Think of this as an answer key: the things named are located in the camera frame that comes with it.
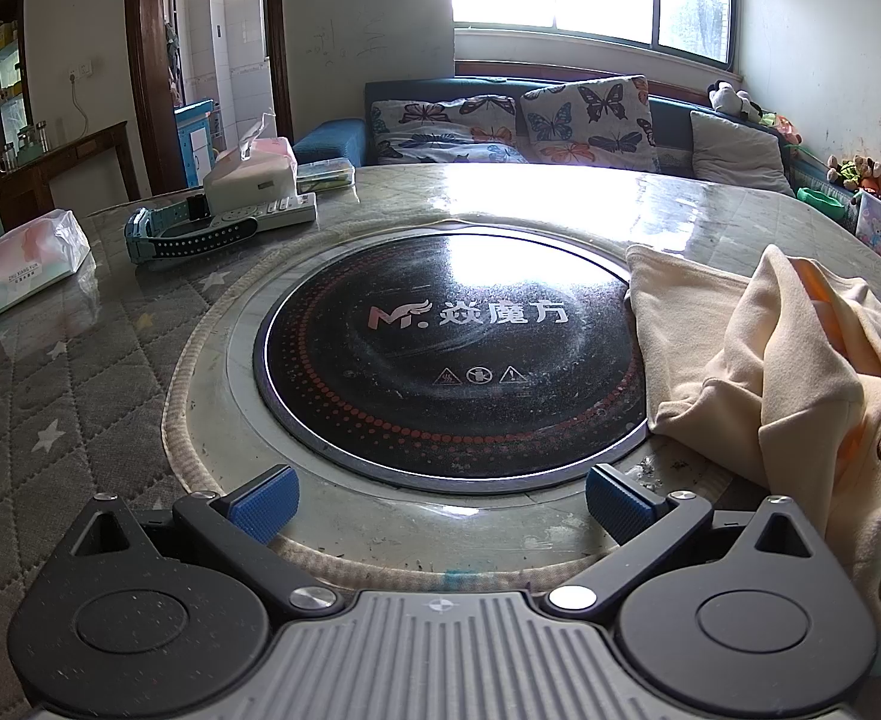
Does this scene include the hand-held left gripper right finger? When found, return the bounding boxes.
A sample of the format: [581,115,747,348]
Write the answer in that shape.
[547,462,835,614]

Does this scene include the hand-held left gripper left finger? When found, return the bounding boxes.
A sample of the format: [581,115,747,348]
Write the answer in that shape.
[50,463,340,614]

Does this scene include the cream knit garment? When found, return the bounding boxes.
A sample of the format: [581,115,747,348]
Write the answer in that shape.
[624,242,881,638]

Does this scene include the round black induction cooker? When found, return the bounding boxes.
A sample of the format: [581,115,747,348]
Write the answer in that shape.
[252,229,651,477]

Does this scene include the blue smartwatch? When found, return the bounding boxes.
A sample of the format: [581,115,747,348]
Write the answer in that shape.
[125,195,261,265]

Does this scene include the white remote control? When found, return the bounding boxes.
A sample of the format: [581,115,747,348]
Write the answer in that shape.
[211,193,318,235]

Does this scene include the pink tissue box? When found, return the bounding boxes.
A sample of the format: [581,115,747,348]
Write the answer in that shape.
[202,112,299,217]

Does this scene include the flat green box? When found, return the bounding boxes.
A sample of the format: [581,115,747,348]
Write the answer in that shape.
[295,157,356,192]

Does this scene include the soft tissue pack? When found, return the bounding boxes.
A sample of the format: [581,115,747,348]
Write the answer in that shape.
[0,208,92,316]

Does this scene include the green plastic bowl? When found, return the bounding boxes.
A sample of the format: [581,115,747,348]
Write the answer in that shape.
[796,186,846,217]

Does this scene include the small blue cabinet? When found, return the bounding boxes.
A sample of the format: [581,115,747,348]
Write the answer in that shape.
[174,99,220,192]

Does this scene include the grey pillow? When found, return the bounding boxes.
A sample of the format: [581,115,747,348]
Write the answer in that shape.
[689,110,795,197]

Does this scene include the blue sofa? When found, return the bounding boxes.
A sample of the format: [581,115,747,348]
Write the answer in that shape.
[291,77,808,200]

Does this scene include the clear plastic storage box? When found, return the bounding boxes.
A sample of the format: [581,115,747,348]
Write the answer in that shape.
[852,191,881,260]

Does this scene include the butterfly print pillow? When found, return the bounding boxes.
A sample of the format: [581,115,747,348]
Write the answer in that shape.
[519,75,662,173]
[371,94,520,145]
[374,131,533,166]

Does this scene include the dark wooden cabinet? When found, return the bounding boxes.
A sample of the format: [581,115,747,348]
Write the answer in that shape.
[0,0,142,263]

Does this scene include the brown plush toys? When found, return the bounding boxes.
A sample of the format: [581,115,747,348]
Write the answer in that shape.
[826,155,881,200]

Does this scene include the colourful plush toy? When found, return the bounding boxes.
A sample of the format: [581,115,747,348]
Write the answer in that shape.
[759,111,802,147]

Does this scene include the panda plush toy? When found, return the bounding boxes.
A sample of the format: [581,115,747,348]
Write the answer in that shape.
[706,80,763,121]

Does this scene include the dark wooden door frame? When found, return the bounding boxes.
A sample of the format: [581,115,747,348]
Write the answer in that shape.
[124,0,295,196]

